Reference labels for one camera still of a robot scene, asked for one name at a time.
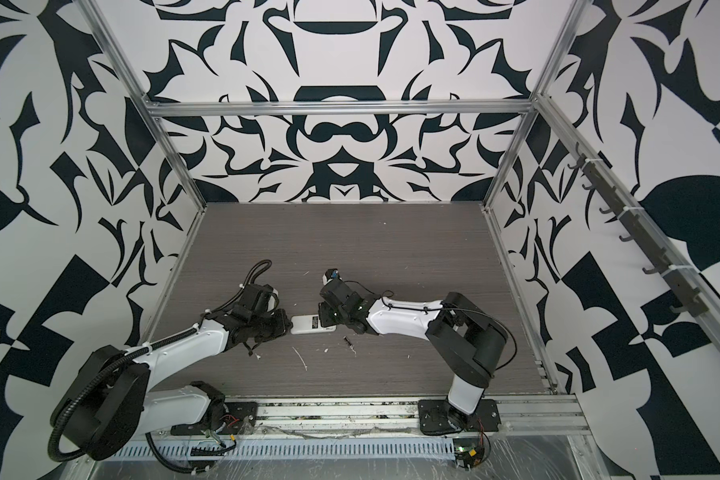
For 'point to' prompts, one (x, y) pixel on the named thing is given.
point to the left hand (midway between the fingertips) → (295, 320)
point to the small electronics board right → (468, 452)
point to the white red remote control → (309, 324)
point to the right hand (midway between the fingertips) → (322, 309)
